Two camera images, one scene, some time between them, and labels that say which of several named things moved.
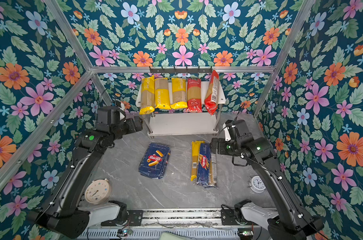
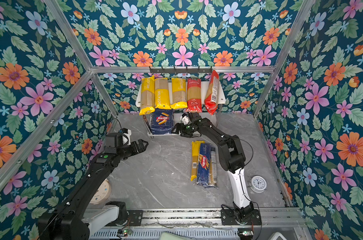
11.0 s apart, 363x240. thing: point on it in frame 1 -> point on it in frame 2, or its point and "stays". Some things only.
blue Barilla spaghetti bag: (203, 179) stays
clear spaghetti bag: (213, 171) stays
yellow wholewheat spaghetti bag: (179, 93) stays
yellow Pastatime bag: (147, 95) stays
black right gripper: (221, 142) -> (182, 132)
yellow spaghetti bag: (195, 149) stays
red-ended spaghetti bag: (211, 100) stays
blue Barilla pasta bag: (155, 161) -> (161, 121)
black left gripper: (133, 127) -> (142, 148)
